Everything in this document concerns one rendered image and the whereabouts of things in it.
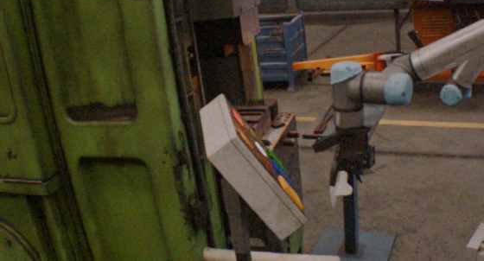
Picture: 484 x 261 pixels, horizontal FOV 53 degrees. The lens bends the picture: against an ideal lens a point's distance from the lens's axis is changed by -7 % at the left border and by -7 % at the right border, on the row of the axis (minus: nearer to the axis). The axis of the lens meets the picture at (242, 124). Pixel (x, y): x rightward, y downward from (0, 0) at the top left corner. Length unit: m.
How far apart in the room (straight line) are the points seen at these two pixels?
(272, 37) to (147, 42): 4.07
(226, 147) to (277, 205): 0.18
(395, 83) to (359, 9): 8.27
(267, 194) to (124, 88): 0.64
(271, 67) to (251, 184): 4.45
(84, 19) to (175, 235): 0.74
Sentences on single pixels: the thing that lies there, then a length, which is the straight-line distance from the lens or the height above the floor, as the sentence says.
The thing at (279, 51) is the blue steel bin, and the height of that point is 0.42.
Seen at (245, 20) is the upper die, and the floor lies 1.34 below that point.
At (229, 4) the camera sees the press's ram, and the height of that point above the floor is 1.41.
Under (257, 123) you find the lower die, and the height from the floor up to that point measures 0.98.
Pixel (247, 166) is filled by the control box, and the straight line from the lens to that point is 1.15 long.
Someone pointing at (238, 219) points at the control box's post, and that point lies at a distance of 1.38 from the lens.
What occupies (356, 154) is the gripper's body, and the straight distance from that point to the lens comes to 1.29.
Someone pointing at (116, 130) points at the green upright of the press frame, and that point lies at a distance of 1.62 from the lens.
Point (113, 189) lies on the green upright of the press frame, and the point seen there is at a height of 0.86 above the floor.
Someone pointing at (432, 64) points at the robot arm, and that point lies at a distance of 1.29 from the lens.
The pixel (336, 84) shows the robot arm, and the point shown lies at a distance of 1.24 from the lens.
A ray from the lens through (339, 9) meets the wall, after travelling 9.54.
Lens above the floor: 1.60
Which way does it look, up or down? 20 degrees down
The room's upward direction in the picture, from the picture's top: 8 degrees counter-clockwise
